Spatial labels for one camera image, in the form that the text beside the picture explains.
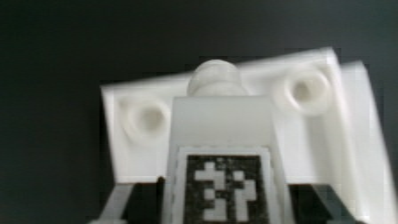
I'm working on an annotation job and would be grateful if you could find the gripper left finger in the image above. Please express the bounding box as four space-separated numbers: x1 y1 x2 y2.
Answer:
86 176 166 224

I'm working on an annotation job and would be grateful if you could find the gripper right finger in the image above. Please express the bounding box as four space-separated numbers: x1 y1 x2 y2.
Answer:
289 184 364 224

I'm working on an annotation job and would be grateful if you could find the white table leg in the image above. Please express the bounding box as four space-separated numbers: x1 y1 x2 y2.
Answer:
161 60 294 224

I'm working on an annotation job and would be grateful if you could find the white U-shaped fence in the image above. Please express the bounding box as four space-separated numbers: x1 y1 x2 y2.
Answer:
340 62 398 224

